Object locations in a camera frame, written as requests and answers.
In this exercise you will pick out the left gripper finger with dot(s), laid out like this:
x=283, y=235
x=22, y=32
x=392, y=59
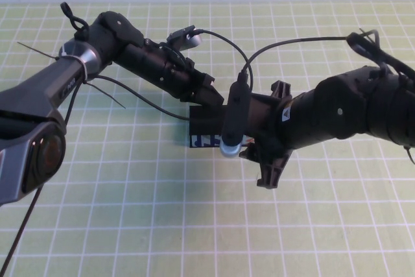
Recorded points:
x=206, y=103
x=212, y=95

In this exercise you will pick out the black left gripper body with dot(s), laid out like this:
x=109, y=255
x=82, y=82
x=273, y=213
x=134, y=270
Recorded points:
x=184, y=79

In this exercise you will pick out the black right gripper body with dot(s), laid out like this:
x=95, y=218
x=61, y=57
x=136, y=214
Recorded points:
x=264, y=111

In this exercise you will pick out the black printed glasses case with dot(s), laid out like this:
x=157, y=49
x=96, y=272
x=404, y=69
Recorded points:
x=204, y=121

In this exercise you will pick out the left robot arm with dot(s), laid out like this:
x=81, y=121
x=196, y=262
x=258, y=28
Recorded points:
x=32, y=89

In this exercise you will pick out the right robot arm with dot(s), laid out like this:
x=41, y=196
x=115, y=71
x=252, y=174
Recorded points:
x=340, y=111

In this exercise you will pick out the green checked tablecloth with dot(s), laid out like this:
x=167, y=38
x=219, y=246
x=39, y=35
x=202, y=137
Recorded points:
x=194, y=225

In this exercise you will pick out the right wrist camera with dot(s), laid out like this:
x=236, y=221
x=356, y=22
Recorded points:
x=235, y=115

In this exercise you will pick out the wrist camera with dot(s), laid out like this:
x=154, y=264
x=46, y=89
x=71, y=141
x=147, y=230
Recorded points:
x=235, y=115
x=191, y=41

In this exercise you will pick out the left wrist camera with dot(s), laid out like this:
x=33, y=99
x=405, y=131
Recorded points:
x=191, y=41

